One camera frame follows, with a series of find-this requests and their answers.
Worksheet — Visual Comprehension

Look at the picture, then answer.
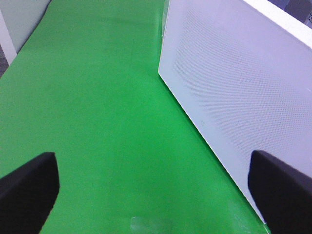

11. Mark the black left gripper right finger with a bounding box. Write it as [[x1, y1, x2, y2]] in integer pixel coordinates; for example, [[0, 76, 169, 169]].
[[248, 150, 312, 234]]

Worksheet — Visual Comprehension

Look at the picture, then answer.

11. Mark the white microwave door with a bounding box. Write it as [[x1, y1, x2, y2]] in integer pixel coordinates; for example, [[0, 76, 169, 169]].
[[158, 0, 312, 208]]

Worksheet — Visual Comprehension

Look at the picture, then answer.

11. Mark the white microwave oven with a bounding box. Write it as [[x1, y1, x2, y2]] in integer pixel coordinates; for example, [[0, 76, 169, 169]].
[[265, 0, 312, 27]]

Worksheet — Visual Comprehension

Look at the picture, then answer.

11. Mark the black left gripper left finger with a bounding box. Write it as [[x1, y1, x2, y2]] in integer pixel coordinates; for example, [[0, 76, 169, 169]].
[[0, 152, 60, 234]]

